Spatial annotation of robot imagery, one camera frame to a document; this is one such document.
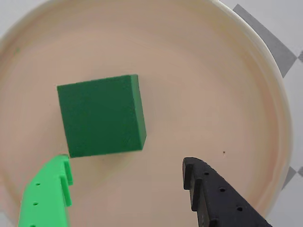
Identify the cream round plate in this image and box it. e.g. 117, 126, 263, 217
0, 0, 294, 227

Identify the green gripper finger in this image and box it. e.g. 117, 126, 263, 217
18, 154, 73, 227

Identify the green dice cube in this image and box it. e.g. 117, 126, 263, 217
56, 74, 147, 158

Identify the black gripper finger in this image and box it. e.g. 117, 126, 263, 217
182, 157, 273, 227

